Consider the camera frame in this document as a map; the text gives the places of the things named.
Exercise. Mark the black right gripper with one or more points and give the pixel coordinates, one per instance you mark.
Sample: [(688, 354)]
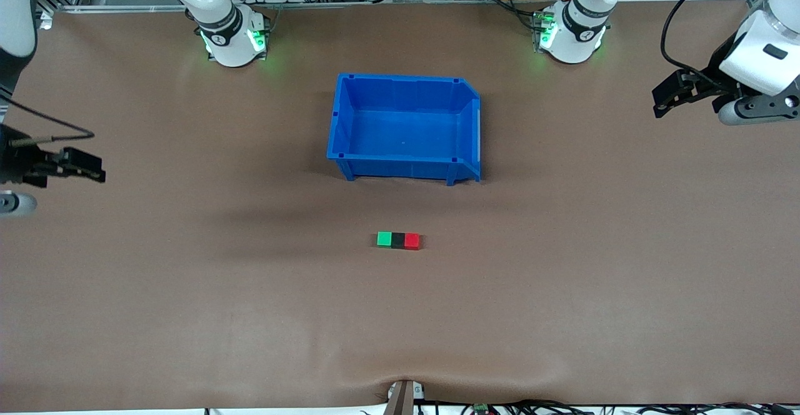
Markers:
[(14, 161)]

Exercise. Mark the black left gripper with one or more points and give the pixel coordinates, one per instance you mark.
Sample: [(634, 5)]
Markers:
[(712, 79)]

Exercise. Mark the red cube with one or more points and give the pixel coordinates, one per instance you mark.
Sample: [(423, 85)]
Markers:
[(412, 240)]

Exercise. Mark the green cube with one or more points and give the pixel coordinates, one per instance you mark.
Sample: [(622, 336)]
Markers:
[(384, 239)]

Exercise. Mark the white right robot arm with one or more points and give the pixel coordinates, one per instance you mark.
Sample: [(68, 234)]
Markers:
[(219, 9)]

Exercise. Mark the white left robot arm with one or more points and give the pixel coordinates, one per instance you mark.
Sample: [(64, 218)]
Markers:
[(762, 52)]

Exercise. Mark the black cube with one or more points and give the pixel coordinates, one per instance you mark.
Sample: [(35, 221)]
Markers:
[(397, 240)]

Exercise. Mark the blue plastic storage bin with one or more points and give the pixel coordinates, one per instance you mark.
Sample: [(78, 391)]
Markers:
[(403, 130)]

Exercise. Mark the brown table mat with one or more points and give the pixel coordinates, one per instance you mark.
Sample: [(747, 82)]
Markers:
[(400, 315)]

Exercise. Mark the small green circuit board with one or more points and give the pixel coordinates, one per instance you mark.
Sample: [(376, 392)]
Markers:
[(481, 409)]

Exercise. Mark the metal table clamp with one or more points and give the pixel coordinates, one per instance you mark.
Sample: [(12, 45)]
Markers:
[(403, 396)]

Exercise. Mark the aluminium frame rail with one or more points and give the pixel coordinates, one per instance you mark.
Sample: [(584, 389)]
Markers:
[(156, 7)]

